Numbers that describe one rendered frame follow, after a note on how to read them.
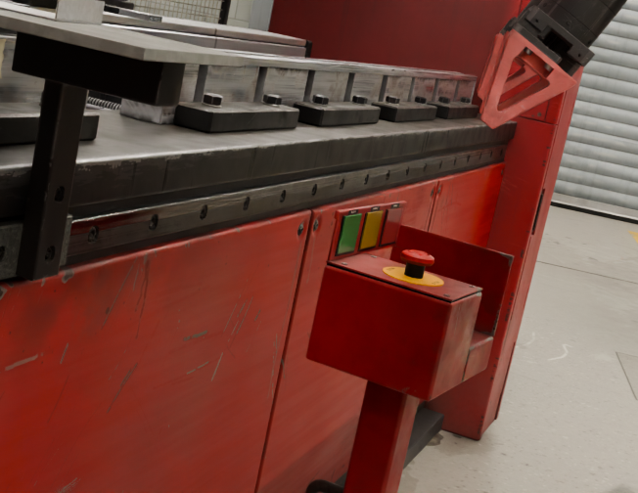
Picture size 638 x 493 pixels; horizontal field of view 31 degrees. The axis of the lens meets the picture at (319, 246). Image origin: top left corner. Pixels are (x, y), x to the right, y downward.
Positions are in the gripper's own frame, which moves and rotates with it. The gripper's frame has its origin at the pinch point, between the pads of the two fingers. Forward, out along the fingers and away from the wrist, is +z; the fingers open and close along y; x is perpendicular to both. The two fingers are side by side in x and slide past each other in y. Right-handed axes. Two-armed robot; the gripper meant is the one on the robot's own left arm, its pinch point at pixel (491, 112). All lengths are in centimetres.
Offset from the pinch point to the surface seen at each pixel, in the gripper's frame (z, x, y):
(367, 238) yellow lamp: 22.0, -0.1, -33.6
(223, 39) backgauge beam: 24, -41, -110
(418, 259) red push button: 18.7, 5.5, -25.2
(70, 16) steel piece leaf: 15.9, -33.5, 5.4
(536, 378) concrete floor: 69, 84, -279
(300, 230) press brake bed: 33, -7, -61
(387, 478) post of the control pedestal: 42, 20, -29
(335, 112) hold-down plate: 19, -15, -85
